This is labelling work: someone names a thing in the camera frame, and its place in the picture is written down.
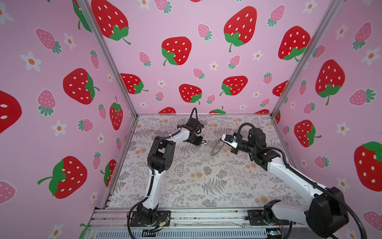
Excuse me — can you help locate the aluminium corner post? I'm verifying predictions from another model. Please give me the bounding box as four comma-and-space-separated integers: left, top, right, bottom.
78, 0, 138, 119
271, 0, 343, 120

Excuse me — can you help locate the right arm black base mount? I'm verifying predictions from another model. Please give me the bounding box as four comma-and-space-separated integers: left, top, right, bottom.
245, 209, 290, 226

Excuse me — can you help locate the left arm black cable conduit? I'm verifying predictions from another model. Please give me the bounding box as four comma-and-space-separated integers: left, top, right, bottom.
126, 107, 200, 239

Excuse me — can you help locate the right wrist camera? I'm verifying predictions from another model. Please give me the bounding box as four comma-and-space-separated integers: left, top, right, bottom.
221, 134, 238, 145

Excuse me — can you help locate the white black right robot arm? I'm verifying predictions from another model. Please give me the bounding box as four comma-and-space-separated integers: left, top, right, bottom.
221, 127, 349, 238

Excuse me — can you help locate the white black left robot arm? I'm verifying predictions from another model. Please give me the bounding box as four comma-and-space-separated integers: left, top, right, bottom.
137, 118, 204, 224

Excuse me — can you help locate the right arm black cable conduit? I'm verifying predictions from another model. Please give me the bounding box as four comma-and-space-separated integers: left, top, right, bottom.
237, 122, 368, 239

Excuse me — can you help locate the aluminium corner post left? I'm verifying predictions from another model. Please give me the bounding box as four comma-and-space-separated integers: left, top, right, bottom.
78, 0, 138, 119

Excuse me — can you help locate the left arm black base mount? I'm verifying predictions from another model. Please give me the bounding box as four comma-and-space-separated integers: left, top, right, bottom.
129, 210, 172, 227

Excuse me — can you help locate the aluminium corner post right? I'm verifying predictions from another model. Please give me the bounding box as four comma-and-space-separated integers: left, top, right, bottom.
271, 0, 343, 120

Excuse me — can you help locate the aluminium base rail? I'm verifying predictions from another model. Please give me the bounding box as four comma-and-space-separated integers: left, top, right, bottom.
81, 208, 318, 239

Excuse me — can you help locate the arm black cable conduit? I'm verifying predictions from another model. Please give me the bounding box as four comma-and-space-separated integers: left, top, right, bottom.
126, 107, 200, 239
237, 122, 368, 239

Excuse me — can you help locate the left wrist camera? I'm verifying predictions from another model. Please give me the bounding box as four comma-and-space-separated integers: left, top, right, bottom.
195, 124, 204, 135

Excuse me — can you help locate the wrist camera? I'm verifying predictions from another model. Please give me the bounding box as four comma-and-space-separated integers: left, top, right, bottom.
221, 134, 238, 145
195, 124, 204, 135

